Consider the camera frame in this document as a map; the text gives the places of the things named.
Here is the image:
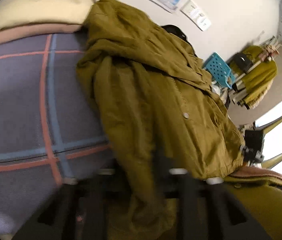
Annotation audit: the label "olive brown jacket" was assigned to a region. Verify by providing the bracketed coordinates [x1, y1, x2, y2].
[76, 0, 244, 239]

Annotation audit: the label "hanging clothes on rack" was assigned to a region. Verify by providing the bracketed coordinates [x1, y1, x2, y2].
[229, 37, 282, 109]

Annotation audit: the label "teal plastic storage rack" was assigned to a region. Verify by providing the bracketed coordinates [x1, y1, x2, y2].
[203, 53, 235, 89]

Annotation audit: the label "black handbag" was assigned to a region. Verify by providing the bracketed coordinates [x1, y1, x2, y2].
[232, 53, 253, 74]

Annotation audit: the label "purple plaid bed sheet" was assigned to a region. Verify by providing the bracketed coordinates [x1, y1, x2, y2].
[0, 29, 112, 238]

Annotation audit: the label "cream pillow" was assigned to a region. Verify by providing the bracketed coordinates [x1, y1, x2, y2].
[0, 0, 93, 31]

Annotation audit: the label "white network wall plate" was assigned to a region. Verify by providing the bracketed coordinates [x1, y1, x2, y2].
[197, 16, 211, 31]

